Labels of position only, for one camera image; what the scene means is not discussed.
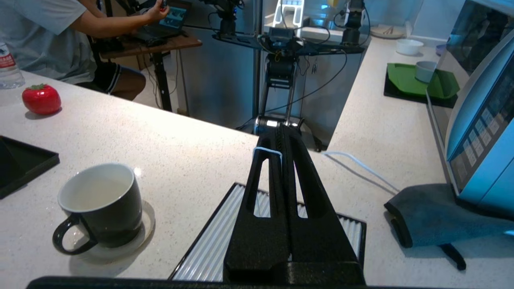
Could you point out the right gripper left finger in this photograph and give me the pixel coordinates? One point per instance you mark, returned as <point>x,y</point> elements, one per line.
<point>257,241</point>

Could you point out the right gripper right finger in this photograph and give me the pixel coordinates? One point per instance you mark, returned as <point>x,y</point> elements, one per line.
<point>321,241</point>

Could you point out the black tissue box white lid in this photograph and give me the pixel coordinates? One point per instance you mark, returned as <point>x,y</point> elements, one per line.
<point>217,241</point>

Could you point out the black flat pad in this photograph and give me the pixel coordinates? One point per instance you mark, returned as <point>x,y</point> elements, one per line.
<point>433,216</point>

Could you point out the round clear coaster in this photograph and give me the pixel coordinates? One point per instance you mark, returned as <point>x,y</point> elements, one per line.
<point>140,233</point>

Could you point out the black cup white inside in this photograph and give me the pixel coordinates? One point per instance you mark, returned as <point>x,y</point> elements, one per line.
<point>100,208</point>

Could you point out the green tray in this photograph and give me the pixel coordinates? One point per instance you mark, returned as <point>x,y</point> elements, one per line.
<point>405,80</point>

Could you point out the small grey bowl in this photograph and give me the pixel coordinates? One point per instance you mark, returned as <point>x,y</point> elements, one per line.
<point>425,71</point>

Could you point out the silver microwave oven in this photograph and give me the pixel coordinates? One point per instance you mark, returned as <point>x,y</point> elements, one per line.
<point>482,120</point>

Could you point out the brown wooden desk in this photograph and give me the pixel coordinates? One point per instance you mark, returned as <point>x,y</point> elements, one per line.
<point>160,44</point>

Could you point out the round wooden board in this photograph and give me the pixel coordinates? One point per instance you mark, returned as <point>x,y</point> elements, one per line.
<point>385,31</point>

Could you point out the black computer mouse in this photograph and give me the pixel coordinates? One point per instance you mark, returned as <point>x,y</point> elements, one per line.
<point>154,40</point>

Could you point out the purple plate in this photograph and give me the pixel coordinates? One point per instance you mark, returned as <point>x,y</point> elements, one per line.
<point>441,49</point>

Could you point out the black laptop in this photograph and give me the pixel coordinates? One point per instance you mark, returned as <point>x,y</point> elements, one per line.
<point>172,20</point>

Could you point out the black serving tray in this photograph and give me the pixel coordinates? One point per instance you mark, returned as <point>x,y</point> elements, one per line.
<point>24,164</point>

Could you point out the red tomato shaped timer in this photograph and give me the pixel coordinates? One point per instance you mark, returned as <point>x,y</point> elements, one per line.
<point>41,99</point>

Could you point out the person in grey t-shirt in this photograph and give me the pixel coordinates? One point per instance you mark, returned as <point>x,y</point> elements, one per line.
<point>48,40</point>

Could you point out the plastic water bottle red cap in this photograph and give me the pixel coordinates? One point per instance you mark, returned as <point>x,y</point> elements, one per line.
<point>8,68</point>

